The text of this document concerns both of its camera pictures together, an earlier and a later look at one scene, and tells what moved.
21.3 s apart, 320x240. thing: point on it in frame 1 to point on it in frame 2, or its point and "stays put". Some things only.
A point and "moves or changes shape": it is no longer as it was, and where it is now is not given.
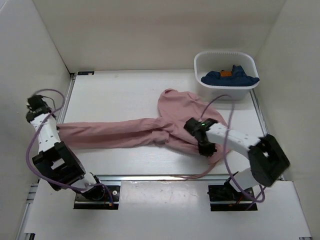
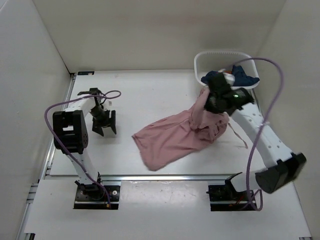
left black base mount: [82, 202] stays put
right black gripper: [208, 152] to [209, 108]
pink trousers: [177, 109] moves or changes shape
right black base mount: [224, 198] stays put
